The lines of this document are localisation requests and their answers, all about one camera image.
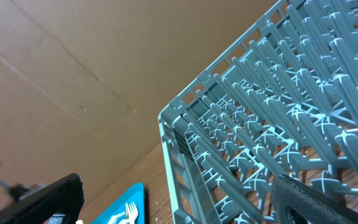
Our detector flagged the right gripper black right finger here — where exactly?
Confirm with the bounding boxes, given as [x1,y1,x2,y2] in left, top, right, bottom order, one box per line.
[272,175,358,224]

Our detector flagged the teal serving tray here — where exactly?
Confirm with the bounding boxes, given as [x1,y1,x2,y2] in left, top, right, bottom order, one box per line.
[92,183,145,224]

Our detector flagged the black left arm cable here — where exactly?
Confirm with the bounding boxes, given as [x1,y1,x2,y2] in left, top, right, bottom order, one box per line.
[0,174,46,200]

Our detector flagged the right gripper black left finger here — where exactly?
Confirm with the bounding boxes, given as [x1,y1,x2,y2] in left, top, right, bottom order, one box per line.
[0,173,85,224]

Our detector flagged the grey dishwasher rack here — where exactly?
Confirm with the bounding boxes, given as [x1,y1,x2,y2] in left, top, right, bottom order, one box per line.
[158,0,358,223]

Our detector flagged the white plastic fork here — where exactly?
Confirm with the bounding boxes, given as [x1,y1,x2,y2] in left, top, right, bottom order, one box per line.
[127,202,139,224]

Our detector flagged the wooden chopstick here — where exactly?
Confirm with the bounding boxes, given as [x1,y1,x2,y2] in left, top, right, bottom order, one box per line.
[125,203,129,219]

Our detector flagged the white napkin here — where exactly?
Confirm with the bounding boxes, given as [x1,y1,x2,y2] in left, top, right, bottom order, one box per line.
[107,212,130,224]

